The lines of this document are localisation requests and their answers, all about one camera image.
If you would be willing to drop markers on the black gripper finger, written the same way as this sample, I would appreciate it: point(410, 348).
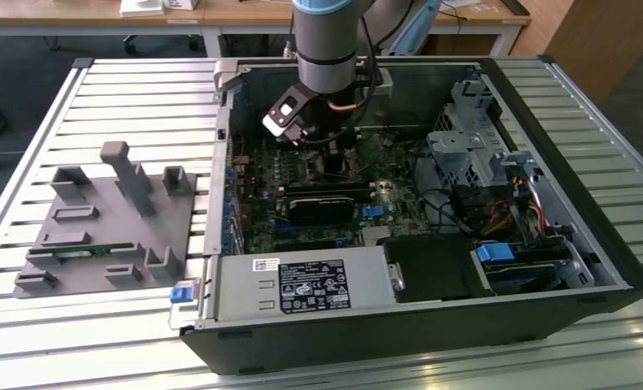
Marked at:
point(335, 162)

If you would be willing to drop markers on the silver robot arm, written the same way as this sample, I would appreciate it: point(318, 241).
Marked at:
point(326, 40)

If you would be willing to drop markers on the black CPU socket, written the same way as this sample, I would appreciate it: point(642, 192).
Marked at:
point(312, 168)

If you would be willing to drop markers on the black RAM stick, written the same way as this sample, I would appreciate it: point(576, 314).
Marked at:
point(326, 189)

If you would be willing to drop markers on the black graphics card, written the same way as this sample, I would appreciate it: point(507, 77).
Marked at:
point(320, 211)

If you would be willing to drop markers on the green motherboard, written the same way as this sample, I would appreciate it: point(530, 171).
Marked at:
point(396, 195)

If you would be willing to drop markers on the blue board connector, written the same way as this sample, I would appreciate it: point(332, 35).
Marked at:
point(371, 212)

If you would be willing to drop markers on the silver heat sink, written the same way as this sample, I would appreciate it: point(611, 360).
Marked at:
point(376, 235)

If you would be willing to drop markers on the silver drive cage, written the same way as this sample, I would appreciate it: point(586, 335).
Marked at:
point(456, 154)

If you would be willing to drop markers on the pale blue teach pendant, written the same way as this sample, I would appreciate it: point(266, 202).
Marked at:
point(420, 28)

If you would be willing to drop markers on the black plastic shroud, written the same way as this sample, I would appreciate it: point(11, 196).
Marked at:
point(435, 268)

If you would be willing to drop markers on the silver power supply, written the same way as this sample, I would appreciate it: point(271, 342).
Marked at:
point(234, 284)

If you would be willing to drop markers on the blue disk carrier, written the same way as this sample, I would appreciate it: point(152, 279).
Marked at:
point(494, 254)

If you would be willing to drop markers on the white box with dark print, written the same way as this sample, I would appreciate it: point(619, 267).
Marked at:
point(180, 4)

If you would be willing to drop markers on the blue case latch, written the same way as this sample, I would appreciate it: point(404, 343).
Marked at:
point(180, 295)

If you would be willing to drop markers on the grey parts rack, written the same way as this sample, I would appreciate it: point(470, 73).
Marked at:
point(109, 227)

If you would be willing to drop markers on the black PC case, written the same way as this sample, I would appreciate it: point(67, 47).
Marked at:
point(354, 345)

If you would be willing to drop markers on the green RAM stick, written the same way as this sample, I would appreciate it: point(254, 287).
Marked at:
point(101, 248)

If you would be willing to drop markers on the wooden cabinet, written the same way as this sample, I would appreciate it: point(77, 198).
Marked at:
point(598, 40)

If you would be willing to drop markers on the wooden desk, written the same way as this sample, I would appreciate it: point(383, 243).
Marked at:
point(55, 18)

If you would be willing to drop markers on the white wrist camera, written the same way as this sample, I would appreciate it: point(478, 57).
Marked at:
point(284, 115)

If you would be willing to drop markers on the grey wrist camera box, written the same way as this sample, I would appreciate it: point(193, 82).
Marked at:
point(384, 83)

